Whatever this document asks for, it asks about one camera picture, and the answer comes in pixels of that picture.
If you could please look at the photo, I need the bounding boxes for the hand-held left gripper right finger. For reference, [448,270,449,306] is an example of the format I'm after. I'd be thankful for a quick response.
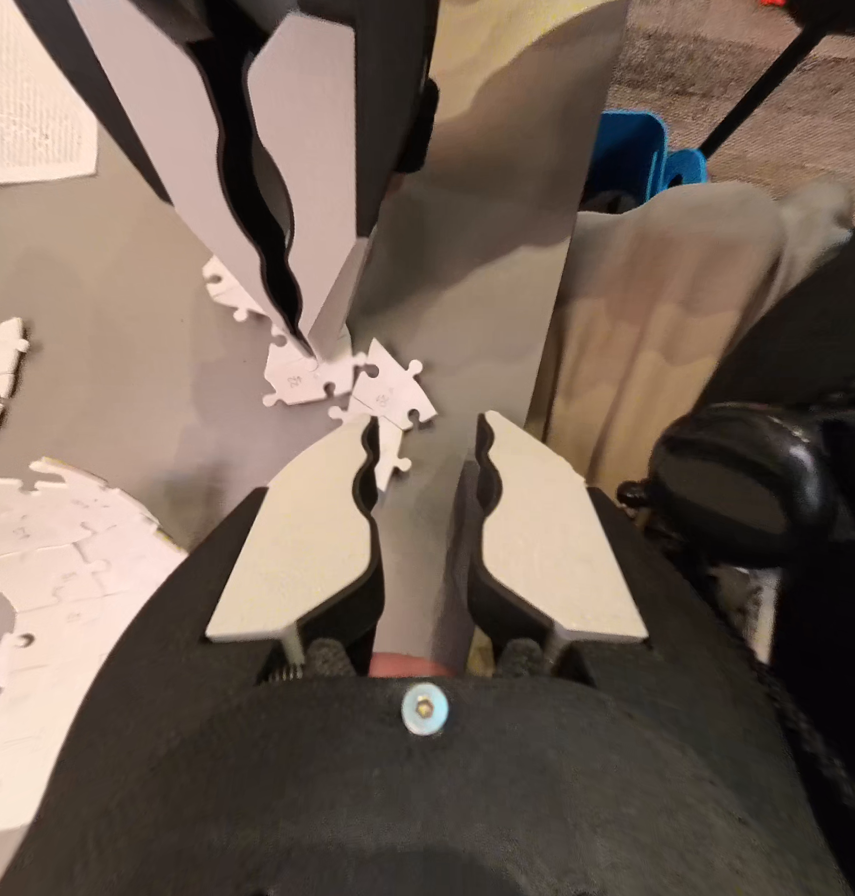
[467,409,649,665]

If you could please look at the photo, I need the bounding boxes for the white printed instruction leaflet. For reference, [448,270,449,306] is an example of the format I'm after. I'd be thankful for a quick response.
[0,0,98,186]

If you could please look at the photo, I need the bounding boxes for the beige trousers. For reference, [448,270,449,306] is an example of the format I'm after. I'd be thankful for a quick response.
[525,178,855,491]

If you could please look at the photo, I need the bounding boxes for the black round badge reel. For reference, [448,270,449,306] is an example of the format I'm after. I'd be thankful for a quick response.
[618,401,840,569]

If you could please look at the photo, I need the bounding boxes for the black pole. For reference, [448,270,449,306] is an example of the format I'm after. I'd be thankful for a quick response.
[696,27,830,161]

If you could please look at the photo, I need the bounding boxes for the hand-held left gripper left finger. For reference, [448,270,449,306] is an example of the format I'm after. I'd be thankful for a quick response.
[205,416,386,664]

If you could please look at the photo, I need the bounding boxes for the partly built white puzzle ball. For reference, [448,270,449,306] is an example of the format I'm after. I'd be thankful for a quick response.
[0,456,190,879]

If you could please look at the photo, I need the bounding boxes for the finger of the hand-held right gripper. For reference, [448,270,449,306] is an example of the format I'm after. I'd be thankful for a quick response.
[245,14,372,361]
[67,0,309,351]

